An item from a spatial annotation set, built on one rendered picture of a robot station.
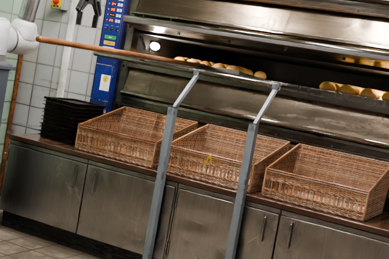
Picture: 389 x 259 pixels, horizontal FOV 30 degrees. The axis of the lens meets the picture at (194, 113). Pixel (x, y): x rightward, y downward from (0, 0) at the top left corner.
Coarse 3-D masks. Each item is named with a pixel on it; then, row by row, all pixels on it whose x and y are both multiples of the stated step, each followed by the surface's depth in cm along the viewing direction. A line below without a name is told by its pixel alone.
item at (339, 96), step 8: (176, 64) 458; (224, 72) 443; (280, 88) 426; (288, 88) 424; (296, 88) 422; (304, 88) 419; (312, 88) 417; (320, 96) 415; (328, 96) 413; (336, 96) 411; (344, 96) 409; (352, 96) 407; (368, 104) 403; (376, 104) 400; (384, 104) 398
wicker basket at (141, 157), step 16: (112, 112) 459; (128, 112) 468; (144, 112) 463; (80, 128) 430; (96, 128) 424; (112, 128) 462; (128, 128) 465; (144, 128) 460; (160, 128) 455; (176, 128) 451; (192, 128) 442; (80, 144) 430; (96, 144) 450; (112, 144) 466; (128, 144) 414; (144, 144) 409; (160, 144) 452; (128, 160) 414; (144, 160) 409
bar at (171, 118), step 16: (144, 64) 426; (160, 64) 420; (192, 80) 406; (240, 80) 397; (256, 80) 393; (272, 96) 384; (176, 112) 392; (256, 128) 370; (160, 160) 393; (160, 176) 393; (240, 176) 371; (160, 192) 393; (240, 192) 371; (240, 208) 371; (240, 224) 374; (144, 256) 396
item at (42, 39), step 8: (40, 40) 342; (48, 40) 347; (56, 40) 352; (64, 40) 359; (80, 48) 372; (88, 48) 377; (96, 48) 383; (104, 48) 390; (128, 56) 414; (136, 56) 420; (144, 56) 428; (152, 56) 436; (184, 64) 475; (192, 64) 484
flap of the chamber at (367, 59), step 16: (160, 32) 466; (176, 32) 453; (192, 32) 440; (208, 32) 432; (224, 32) 427; (272, 48) 427; (288, 48) 415; (304, 48) 404; (320, 48) 400; (368, 64) 405; (384, 64) 394
